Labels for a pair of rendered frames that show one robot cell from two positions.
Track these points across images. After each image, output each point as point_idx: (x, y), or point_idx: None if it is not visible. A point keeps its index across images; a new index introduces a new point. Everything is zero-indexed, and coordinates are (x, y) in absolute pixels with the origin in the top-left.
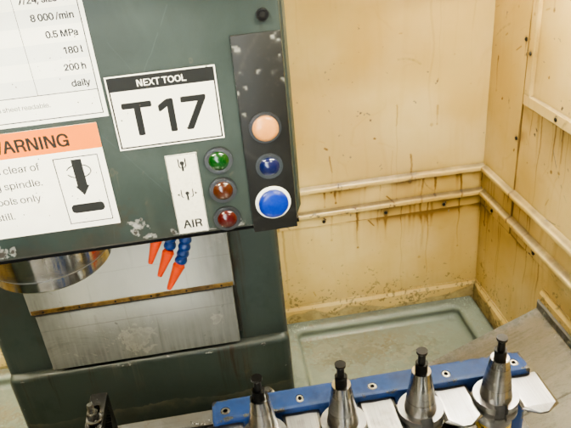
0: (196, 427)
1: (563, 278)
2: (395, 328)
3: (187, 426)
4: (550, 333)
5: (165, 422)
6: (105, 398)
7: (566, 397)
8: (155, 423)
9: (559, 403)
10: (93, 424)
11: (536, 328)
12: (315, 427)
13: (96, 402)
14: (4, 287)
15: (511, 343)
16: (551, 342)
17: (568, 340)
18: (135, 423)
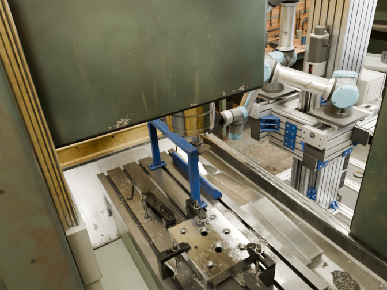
0: (148, 244)
1: (63, 147)
2: None
3: (150, 247)
4: (69, 171)
5: (149, 256)
6: (160, 252)
7: (102, 169)
8: (151, 260)
9: (103, 171)
10: (178, 245)
11: (64, 175)
12: (188, 136)
13: (164, 254)
14: (214, 123)
15: (69, 184)
16: (74, 171)
17: (78, 164)
18: (153, 268)
